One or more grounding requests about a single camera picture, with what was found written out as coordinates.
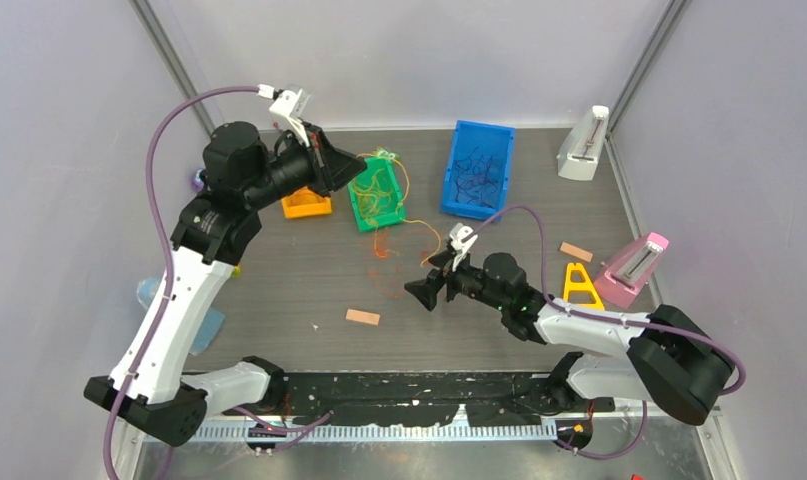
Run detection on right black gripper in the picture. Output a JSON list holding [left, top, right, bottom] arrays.
[[405, 248, 509, 313]]

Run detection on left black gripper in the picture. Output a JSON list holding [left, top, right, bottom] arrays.
[[245, 121, 368, 210]]

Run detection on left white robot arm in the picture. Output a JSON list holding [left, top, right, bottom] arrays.
[[84, 121, 366, 447]]

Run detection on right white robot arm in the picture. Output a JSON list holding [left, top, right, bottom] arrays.
[[404, 250, 743, 425]]

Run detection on green owl puzzle piece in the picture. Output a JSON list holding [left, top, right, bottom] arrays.
[[372, 148, 398, 162]]

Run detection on green plastic bin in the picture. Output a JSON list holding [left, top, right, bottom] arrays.
[[347, 157, 407, 233]]

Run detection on orange plastic bin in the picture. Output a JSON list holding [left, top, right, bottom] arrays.
[[281, 187, 333, 219]]

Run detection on wooden block centre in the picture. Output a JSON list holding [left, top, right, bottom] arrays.
[[345, 309, 381, 326]]

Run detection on wooden block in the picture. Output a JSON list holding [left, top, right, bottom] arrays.
[[345, 309, 381, 326], [559, 242, 594, 262]]

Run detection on blue plastic bin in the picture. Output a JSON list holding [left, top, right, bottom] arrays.
[[440, 120, 516, 220]]

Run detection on yellow triangle block right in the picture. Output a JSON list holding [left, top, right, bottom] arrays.
[[563, 262, 605, 310]]

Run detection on purple round toy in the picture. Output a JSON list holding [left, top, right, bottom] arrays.
[[190, 168, 205, 193]]

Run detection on wooden block right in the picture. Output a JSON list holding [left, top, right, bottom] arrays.
[[559, 242, 594, 262]]

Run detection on white metronome box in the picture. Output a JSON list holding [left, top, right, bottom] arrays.
[[557, 105, 610, 181]]

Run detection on pink metronome box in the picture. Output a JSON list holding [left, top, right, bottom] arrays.
[[593, 232, 669, 309]]

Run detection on clear plastic bottle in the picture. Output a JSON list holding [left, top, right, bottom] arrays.
[[136, 277, 161, 311]]

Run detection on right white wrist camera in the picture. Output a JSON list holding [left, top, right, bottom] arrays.
[[448, 222, 478, 271]]

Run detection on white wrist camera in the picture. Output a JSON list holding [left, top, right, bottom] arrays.
[[257, 84, 311, 147], [448, 222, 478, 271]]

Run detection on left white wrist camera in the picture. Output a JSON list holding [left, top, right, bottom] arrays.
[[257, 84, 311, 147]]

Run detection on dark cable in blue bin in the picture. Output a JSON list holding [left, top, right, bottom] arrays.
[[450, 146, 504, 208]]

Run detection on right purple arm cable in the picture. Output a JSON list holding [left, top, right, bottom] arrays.
[[472, 204, 747, 462]]

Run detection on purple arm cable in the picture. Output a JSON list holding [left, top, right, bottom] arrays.
[[472, 204, 747, 462], [103, 84, 335, 480]]

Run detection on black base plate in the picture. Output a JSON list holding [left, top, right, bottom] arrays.
[[243, 371, 615, 427]]

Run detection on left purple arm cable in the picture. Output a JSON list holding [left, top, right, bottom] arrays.
[[103, 84, 335, 480]]

